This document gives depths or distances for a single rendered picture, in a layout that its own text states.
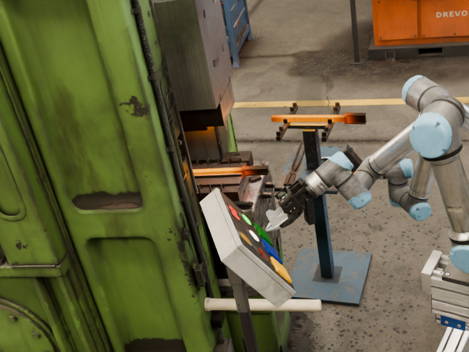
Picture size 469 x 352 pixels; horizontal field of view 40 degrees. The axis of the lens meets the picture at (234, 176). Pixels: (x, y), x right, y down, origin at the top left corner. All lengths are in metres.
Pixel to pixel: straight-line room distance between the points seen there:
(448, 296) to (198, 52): 1.20
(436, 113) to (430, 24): 4.09
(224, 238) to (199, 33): 0.69
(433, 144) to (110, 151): 1.06
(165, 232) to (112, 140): 0.38
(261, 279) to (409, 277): 1.67
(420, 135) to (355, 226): 2.05
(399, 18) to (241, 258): 4.31
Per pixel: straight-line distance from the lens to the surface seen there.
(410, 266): 3.62
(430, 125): 1.89
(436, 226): 3.89
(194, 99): 2.32
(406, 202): 2.51
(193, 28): 2.21
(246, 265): 1.94
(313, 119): 3.02
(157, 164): 2.17
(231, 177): 2.62
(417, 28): 6.00
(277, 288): 2.03
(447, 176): 1.98
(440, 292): 2.42
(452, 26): 5.99
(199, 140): 2.87
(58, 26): 2.15
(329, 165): 2.15
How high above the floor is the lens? 2.33
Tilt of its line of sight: 31 degrees down
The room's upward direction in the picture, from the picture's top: 11 degrees counter-clockwise
